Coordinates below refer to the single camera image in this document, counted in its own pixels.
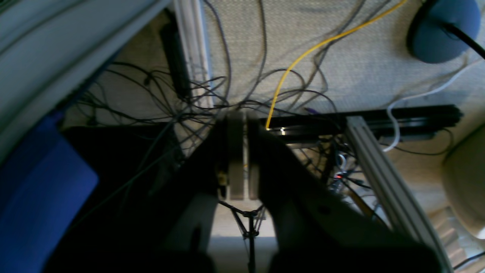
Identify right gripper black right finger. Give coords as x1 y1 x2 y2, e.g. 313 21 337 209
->
248 121 441 273

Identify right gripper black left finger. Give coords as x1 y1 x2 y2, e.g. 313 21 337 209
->
50 118 244 273

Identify blue fabric panel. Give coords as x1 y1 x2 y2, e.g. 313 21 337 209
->
0 112 99 273

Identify beige round bin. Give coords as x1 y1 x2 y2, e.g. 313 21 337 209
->
442 125 485 240

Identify black power strip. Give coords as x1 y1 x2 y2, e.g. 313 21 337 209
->
160 22 191 100

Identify blue round chair base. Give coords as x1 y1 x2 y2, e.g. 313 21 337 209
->
406 0 485 64

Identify silver aluminium frame leg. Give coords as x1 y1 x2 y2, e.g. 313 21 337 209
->
345 116 453 273

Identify white cable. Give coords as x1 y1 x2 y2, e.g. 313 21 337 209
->
383 61 485 153

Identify yellow cable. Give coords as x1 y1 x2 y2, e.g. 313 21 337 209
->
265 0 409 130

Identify tangled black cables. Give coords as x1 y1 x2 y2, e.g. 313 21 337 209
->
72 0 398 175

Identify white silver frame post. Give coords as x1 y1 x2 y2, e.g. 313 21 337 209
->
174 0 213 96

